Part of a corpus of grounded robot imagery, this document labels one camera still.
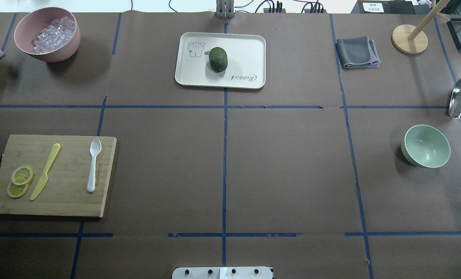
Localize light green bowl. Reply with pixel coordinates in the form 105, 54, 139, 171
401, 125, 451, 168

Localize white plastic spoon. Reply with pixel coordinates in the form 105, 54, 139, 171
86, 138, 102, 193

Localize pink bowl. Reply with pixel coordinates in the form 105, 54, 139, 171
14, 7, 81, 62

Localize white rabbit tray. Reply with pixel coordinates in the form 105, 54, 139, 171
174, 32, 266, 90

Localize green avocado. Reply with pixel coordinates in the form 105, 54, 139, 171
208, 46, 228, 73

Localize black power strip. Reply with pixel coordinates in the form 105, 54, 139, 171
273, 0, 327, 14

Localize grey folded cloth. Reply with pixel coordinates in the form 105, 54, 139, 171
335, 36, 381, 69

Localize bamboo cutting board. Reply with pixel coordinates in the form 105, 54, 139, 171
0, 134, 117, 218

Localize black box with label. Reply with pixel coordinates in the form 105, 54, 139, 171
351, 0, 415, 14

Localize yellow plastic knife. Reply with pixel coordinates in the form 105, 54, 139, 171
30, 143, 62, 201

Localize clear ice cubes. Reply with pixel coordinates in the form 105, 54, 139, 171
32, 16, 78, 54

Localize wooden stand with pole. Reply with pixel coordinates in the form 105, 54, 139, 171
391, 0, 450, 55

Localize grey metal bracket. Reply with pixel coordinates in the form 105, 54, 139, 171
216, 0, 235, 18

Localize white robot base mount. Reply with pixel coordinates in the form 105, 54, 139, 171
172, 266, 274, 279

